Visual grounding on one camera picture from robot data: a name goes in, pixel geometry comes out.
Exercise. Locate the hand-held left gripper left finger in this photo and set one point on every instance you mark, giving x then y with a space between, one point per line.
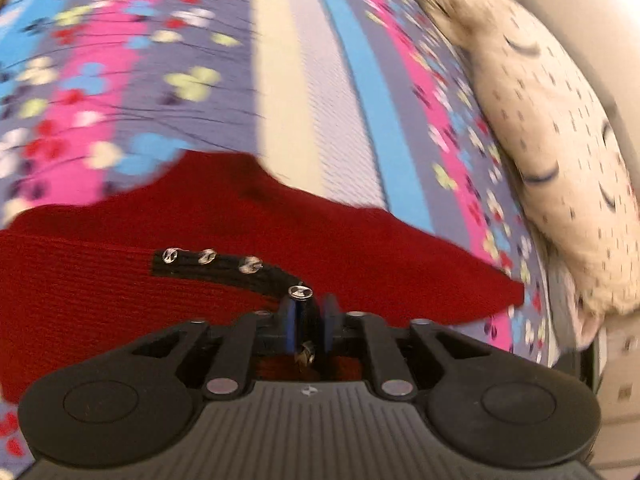
299 325

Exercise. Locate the red knit sweater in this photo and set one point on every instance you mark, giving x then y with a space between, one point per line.
150 230

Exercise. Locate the beige patterned mattress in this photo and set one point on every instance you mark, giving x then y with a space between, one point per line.
622 390

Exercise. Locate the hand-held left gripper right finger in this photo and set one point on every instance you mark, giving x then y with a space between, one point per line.
330 325

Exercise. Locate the cream star print pillow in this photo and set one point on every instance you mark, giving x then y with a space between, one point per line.
545 125

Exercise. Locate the floral striped bedsheet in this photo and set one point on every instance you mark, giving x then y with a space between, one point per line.
325 85

